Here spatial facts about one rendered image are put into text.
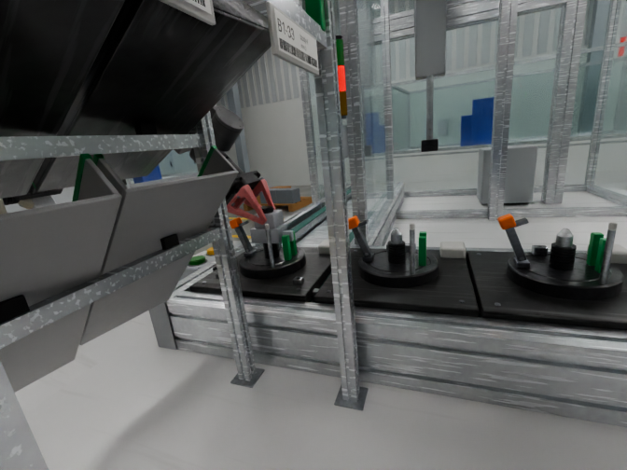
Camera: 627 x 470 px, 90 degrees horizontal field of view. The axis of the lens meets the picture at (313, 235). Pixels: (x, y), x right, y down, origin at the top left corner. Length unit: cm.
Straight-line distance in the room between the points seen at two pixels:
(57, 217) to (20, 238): 2
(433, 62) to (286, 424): 141
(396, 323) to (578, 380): 21
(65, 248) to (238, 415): 33
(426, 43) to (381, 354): 132
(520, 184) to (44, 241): 158
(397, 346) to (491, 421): 14
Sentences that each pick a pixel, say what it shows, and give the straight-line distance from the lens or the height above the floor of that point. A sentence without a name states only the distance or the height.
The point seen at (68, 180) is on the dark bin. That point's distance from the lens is 45.
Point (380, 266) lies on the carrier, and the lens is 57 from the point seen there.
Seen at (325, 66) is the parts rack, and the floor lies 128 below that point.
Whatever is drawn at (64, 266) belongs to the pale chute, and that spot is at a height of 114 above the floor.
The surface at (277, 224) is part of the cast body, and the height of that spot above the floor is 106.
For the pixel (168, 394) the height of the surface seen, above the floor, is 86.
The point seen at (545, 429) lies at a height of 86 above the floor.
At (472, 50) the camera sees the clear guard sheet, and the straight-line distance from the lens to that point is 192.
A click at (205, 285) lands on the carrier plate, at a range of 64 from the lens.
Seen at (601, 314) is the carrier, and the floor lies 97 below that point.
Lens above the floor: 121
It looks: 16 degrees down
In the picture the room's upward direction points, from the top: 6 degrees counter-clockwise
